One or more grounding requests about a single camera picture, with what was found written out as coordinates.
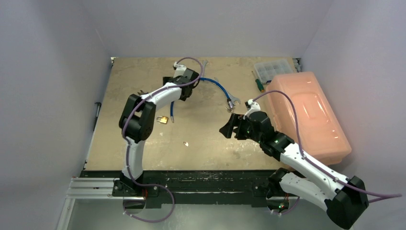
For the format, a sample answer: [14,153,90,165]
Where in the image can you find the silver key bunch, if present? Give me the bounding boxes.
[225,107,234,113]

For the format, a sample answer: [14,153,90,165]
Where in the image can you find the blue cable lock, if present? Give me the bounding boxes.
[169,77,235,124]

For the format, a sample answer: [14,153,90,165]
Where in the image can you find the brass padlock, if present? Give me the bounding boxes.
[156,116,169,124]

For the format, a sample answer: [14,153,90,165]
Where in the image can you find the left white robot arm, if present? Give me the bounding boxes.
[119,68,200,196]

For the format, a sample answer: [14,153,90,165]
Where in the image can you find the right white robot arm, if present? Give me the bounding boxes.
[219,112,369,230]

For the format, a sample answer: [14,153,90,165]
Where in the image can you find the large silver wrench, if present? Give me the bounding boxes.
[214,78,241,107]

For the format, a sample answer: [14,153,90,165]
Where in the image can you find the small silver wrench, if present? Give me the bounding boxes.
[200,60,208,79]

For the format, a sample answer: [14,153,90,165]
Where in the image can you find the clear compartment organizer box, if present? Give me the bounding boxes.
[254,58,294,84]

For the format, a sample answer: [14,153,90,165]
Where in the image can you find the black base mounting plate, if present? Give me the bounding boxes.
[113,170,295,208]

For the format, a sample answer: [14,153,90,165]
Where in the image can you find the orange translucent plastic toolbox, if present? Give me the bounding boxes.
[265,71,352,165]

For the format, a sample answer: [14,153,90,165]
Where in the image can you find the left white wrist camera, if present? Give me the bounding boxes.
[173,62,187,78]

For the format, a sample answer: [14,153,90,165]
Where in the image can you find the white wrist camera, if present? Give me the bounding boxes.
[243,99,261,120]
[173,62,187,78]

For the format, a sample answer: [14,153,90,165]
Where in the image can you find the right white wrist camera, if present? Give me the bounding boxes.
[243,99,261,120]

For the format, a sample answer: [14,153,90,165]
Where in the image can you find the green handled screwdriver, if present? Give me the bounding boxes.
[251,71,265,92]

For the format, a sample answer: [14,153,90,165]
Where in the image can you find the blue handled pliers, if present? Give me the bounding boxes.
[137,90,149,96]

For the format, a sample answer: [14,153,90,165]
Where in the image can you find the black clamp handle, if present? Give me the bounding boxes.
[93,102,102,131]

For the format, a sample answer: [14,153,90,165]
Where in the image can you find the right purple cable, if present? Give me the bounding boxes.
[252,90,403,217]

